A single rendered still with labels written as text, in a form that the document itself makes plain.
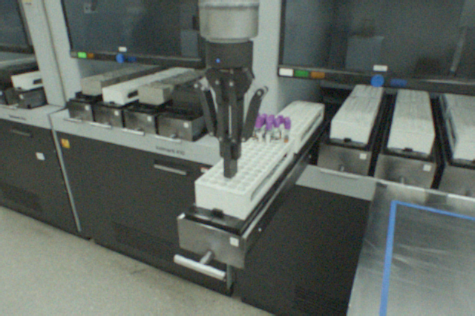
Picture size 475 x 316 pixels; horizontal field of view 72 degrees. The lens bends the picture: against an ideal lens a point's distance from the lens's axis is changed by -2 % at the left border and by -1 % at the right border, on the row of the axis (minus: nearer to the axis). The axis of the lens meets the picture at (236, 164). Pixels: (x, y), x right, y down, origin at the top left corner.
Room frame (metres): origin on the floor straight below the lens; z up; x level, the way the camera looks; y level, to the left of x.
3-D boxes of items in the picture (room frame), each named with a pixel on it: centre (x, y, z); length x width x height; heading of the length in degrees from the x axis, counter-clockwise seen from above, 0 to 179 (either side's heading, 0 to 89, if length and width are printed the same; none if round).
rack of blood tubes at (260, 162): (0.63, -0.03, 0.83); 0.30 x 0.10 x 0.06; 154
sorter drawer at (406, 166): (1.03, -0.57, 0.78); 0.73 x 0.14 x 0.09; 154
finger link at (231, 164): (0.54, 0.01, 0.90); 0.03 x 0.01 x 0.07; 154
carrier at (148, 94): (1.20, 0.31, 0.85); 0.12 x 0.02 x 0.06; 65
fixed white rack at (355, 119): (0.98, -0.37, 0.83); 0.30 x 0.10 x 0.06; 154
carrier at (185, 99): (1.13, 0.17, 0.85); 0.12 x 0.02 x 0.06; 64
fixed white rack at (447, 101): (1.13, -0.78, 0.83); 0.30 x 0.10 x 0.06; 154
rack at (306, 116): (0.92, -0.17, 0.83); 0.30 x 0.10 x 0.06; 154
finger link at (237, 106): (0.54, 0.00, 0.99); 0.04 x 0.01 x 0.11; 154
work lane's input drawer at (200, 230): (0.76, -0.09, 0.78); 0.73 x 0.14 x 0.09; 154
